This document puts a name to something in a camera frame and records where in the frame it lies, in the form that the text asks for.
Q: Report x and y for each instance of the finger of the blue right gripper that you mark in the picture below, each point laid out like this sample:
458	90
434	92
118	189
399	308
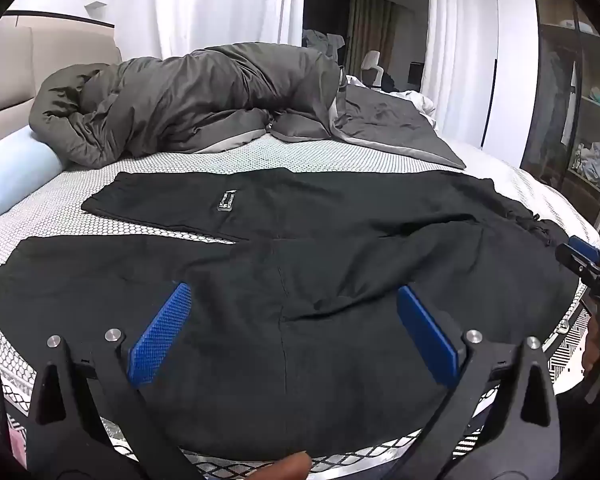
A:
588	251

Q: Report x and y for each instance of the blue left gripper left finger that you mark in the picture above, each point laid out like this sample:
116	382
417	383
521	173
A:
149	351

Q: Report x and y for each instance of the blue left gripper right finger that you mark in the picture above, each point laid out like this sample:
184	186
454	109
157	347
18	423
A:
436	337

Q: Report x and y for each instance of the black pants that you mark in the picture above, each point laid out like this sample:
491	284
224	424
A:
293	341

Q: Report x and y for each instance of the right hand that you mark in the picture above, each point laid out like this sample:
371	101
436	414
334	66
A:
591	352

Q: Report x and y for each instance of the left hand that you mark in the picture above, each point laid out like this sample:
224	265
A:
293	467

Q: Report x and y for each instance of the white honeycomb mattress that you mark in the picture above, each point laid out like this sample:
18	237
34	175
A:
54	209

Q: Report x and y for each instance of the light blue pillow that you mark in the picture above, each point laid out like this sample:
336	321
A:
26	164

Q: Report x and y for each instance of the grey duvet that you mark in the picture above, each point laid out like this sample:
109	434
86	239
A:
218	98

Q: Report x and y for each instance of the white curtain right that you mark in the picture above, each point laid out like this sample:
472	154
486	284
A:
461	54

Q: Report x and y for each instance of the white office chair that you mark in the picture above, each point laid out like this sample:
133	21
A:
371	71

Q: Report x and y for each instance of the beige upholstered headboard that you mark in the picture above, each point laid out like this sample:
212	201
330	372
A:
34	46

